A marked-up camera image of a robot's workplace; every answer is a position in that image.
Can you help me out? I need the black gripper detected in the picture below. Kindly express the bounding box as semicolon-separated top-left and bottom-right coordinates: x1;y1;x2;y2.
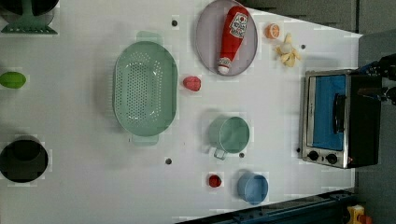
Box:
358;53;396;105

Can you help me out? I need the silver black toaster oven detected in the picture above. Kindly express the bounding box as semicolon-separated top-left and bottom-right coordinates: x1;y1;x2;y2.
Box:
302;70;382;169

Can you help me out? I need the peeled banana toy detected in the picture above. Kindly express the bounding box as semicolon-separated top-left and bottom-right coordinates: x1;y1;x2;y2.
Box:
276;33;301;67

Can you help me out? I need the orange slice toy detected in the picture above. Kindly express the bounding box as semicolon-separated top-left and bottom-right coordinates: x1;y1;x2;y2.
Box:
264;23;280;39

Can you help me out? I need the red plush ketchup bottle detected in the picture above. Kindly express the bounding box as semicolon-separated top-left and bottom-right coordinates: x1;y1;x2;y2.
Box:
218;6;249;75

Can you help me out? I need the grey round plate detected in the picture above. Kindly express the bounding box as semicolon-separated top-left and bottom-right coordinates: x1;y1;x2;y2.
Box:
195;0;258;76

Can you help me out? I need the green measuring cup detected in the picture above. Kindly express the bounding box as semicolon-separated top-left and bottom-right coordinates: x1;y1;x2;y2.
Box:
208;116;250;160

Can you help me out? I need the blue plastic cup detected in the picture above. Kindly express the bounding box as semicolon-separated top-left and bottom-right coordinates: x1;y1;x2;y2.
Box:
237;172;268;205

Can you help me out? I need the red strawberry toy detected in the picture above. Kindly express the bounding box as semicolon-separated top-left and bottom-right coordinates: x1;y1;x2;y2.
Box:
183;77;201;91

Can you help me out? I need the small red tomato toy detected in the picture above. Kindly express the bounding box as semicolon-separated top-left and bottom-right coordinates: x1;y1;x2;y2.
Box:
208;175;222;188

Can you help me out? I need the green oval colander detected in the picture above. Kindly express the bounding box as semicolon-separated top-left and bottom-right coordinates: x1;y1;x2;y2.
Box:
112;31;178;147

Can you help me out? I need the green spatula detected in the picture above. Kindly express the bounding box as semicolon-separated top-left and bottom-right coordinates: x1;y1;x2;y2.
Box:
1;0;59;35

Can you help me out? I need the green lime toy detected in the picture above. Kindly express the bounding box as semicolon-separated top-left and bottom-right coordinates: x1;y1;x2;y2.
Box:
0;72;26;89

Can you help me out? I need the blue metal table frame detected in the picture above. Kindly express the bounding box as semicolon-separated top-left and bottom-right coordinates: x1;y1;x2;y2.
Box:
177;190;357;224

